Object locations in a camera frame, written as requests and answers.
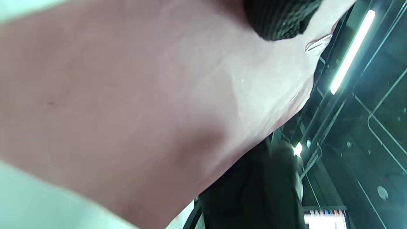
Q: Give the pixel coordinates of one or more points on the person's right hand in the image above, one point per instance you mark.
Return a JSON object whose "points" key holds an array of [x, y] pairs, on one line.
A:
{"points": [[254, 197]]}

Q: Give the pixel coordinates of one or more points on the person's left hand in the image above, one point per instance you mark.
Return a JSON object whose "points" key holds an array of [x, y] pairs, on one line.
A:
{"points": [[279, 19]]}

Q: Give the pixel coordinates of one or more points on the silver paper clip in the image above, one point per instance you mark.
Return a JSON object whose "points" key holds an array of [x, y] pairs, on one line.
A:
{"points": [[294, 97]]}

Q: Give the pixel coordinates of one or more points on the ceiling tube light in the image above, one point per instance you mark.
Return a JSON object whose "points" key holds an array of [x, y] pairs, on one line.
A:
{"points": [[298, 149], [353, 51]]}

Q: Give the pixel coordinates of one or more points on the computer monitor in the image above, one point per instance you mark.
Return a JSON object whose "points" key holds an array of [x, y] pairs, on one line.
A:
{"points": [[324, 221]]}

